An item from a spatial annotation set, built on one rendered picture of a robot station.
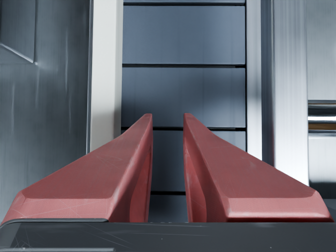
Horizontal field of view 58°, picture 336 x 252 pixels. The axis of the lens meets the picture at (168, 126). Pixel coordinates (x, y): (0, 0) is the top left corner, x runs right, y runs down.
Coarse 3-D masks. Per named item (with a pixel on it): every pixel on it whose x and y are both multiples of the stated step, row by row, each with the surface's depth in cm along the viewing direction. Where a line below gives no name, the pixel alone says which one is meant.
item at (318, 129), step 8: (312, 104) 10; (320, 104) 10; (328, 104) 10; (312, 112) 10; (320, 112) 10; (328, 112) 10; (312, 120) 10; (320, 120) 10; (328, 120) 10; (312, 128) 10; (320, 128) 10; (328, 128) 10; (312, 136) 20; (320, 136) 19; (328, 136) 18
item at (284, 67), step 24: (264, 0) 11; (288, 0) 10; (264, 24) 11; (288, 24) 10; (264, 48) 11; (288, 48) 10; (264, 72) 11; (288, 72) 10; (264, 96) 11; (288, 96) 10; (264, 120) 11; (288, 120) 10; (264, 144) 11; (288, 144) 10; (288, 168) 10
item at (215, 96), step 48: (144, 0) 19; (192, 0) 19; (240, 0) 19; (144, 48) 18; (192, 48) 18; (240, 48) 18; (144, 96) 18; (192, 96) 18; (240, 96) 18; (240, 144) 18
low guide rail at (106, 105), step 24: (96, 0) 15; (120, 0) 16; (96, 24) 15; (120, 24) 16; (96, 48) 15; (120, 48) 16; (96, 72) 15; (120, 72) 16; (96, 96) 15; (120, 96) 16; (96, 120) 15; (120, 120) 17; (96, 144) 15
